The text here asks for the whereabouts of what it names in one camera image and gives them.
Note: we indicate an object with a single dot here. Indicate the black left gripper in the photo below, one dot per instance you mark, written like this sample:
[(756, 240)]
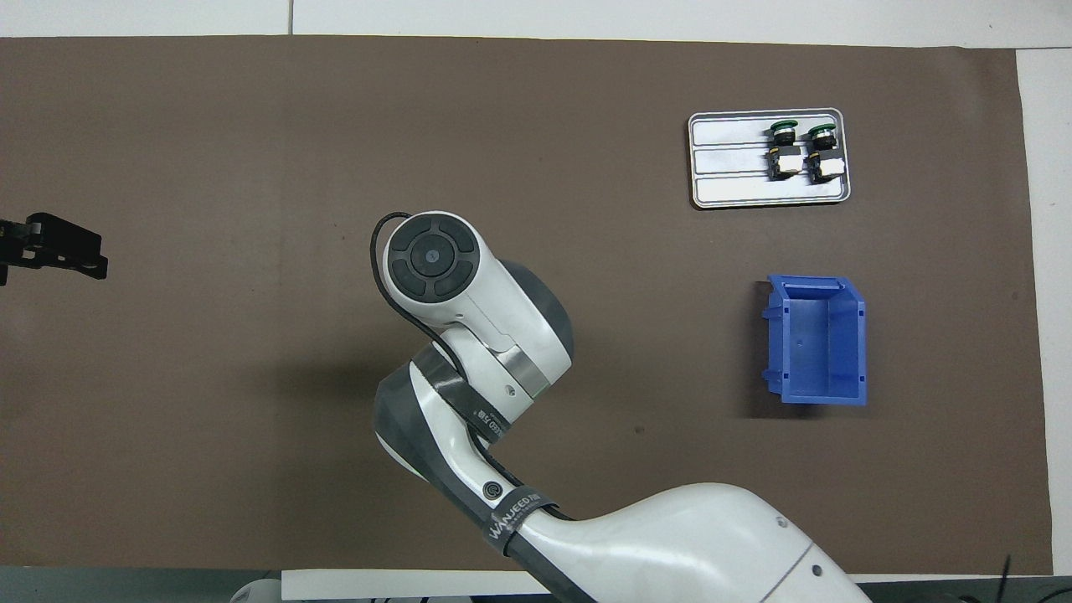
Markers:
[(12, 244)]

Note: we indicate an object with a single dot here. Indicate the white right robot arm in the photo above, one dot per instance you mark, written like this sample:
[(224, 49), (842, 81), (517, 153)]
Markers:
[(502, 318)]

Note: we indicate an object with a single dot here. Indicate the brown table mat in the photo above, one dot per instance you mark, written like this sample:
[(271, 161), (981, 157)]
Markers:
[(251, 126)]

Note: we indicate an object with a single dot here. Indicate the green push button switch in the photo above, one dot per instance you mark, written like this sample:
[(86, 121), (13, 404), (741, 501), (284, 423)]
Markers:
[(784, 155), (824, 159)]

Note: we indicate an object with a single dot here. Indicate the grey metal tray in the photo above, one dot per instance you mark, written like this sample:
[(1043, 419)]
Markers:
[(729, 167)]

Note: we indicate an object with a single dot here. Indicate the blue plastic storage bin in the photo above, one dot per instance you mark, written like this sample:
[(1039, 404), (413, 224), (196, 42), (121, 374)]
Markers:
[(816, 339)]

